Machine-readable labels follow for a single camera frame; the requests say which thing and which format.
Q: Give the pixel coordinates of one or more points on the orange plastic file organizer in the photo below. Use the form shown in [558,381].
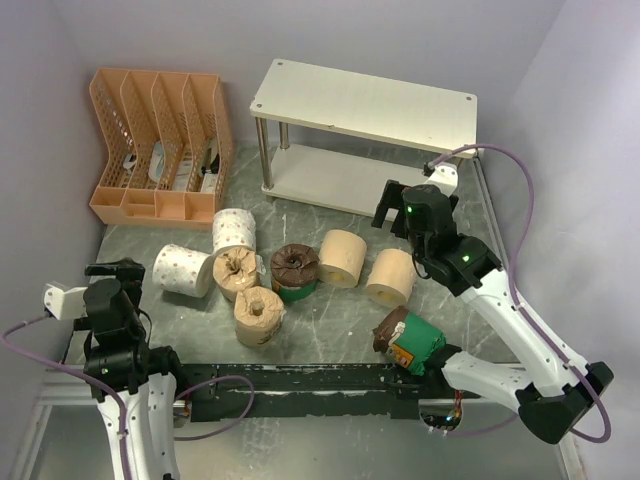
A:
[170,147]

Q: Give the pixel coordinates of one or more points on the white two-tier shelf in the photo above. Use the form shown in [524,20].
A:
[357,105]

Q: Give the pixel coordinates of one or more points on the aluminium frame rail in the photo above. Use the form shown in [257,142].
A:
[65,437]

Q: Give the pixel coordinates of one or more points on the floral white paper roll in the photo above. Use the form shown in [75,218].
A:
[183,271]
[233,227]

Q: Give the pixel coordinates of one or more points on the brown paper roll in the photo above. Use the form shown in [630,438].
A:
[235,271]
[258,314]

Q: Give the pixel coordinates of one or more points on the lying green brown wrapped roll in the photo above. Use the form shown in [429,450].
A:
[407,339]

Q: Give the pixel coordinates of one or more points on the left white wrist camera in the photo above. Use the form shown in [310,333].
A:
[63,303]

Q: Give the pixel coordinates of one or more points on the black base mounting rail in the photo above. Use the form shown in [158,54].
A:
[318,390]

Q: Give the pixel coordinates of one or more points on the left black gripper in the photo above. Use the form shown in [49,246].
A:
[125,269]

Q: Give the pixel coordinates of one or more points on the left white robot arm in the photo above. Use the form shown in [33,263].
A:
[138,417]

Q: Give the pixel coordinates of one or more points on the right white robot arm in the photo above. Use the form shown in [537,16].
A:
[555,386]

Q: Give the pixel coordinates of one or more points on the green brown roll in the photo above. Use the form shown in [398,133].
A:
[407,339]
[294,272]

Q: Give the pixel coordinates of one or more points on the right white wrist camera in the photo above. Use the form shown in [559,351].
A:
[445,177]

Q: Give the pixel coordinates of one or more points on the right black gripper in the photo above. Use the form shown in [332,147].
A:
[392,197]

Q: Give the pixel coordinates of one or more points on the beige unwrapped paper roll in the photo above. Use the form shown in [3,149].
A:
[341,258]
[392,278]

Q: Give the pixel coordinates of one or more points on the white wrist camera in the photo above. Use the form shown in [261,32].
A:
[63,303]
[445,177]

